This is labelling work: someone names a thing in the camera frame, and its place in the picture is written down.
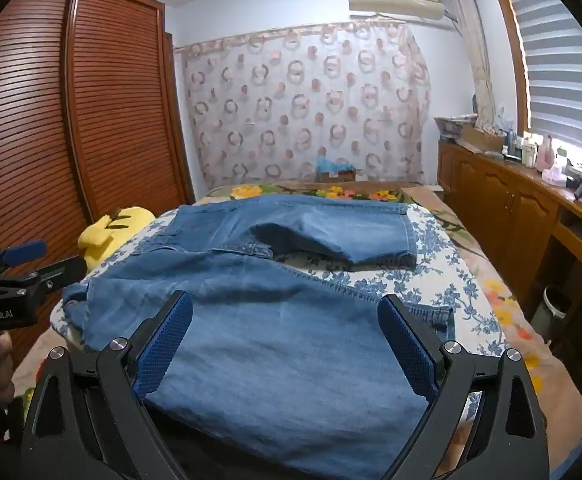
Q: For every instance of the yellow plush toy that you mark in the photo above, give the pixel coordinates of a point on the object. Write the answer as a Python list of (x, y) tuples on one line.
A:
[(116, 230)]

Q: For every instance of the striped window blind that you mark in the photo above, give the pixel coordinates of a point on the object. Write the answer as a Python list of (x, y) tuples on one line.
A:
[(561, 60)]

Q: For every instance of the wooden slatted wardrobe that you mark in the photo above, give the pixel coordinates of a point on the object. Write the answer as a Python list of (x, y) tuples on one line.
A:
[(111, 110)]

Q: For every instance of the blue floral white quilt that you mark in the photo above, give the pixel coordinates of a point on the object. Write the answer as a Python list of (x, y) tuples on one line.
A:
[(421, 270)]

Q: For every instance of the printed flat box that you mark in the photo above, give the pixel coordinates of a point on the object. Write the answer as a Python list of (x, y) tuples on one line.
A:
[(453, 125)]

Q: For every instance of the beige drape curtain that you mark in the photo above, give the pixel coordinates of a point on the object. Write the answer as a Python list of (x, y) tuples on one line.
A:
[(476, 60)]

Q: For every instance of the wooden sideboard cabinet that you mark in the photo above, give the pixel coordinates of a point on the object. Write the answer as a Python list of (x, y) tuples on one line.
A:
[(496, 195)]

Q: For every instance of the colourful flower print blanket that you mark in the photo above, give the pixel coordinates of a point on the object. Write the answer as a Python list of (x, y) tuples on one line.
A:
[(501, 300)]

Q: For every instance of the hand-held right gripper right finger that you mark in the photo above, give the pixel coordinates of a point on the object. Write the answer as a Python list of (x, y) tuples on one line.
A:
[(406, 347)]

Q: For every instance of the circle patterned sheer curtain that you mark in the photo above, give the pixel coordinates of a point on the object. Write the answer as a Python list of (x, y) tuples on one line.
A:
[(296, 110)]

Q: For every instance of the blue denim pants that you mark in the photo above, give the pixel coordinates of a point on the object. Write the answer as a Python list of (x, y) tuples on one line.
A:
[(271, 335)]

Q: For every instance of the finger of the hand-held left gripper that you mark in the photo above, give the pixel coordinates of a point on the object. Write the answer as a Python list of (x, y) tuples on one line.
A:
[(58, 272), (23, 252)]

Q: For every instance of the light blue plastic bag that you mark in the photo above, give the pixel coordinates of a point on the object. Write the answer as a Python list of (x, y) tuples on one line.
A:
[(333, 164)]

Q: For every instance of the white bottle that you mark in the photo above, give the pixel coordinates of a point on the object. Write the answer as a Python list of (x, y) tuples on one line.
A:
[(530, 152)]

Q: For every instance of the pink tissue pack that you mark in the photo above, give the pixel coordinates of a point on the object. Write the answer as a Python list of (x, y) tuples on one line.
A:
[(555, 176)]

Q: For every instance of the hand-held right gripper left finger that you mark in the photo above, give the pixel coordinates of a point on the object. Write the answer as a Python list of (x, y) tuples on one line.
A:
[(166, 347)]

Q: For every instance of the pink bottle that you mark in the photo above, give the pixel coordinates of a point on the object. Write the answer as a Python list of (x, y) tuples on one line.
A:
[(545, 155)]

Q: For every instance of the small cardboard box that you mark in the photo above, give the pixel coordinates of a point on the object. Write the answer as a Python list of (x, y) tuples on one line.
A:
[(336, 176)]

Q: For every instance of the grey waste bin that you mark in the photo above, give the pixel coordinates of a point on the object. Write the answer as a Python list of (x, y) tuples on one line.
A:
[(551, 307)]

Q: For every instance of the open cardboard box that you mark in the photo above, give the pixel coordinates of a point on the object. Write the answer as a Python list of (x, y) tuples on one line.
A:
[(481, 139)]

